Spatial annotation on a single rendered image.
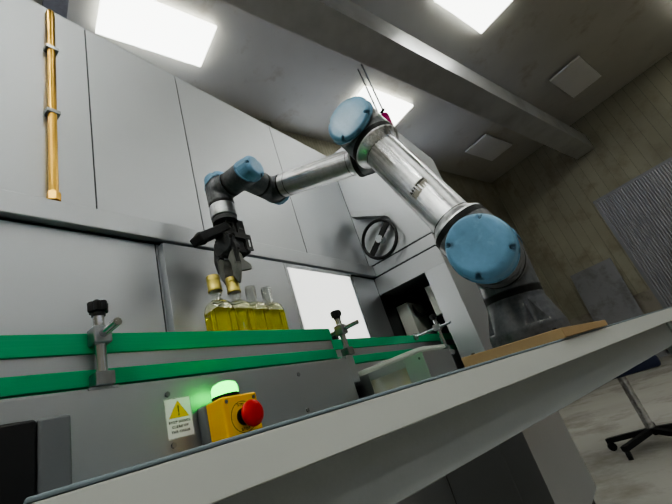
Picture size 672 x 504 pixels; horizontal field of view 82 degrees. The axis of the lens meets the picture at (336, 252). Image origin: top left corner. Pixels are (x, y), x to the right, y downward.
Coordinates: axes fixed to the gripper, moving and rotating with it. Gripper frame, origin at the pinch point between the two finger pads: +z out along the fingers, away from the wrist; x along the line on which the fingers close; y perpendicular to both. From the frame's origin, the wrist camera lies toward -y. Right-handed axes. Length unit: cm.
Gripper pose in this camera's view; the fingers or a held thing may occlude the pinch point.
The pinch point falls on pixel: (231, 281)
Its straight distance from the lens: 108.2
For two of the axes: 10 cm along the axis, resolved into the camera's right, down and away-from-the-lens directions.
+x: -7.3, 4.7, 5.0
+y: 6.2, 1.4, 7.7
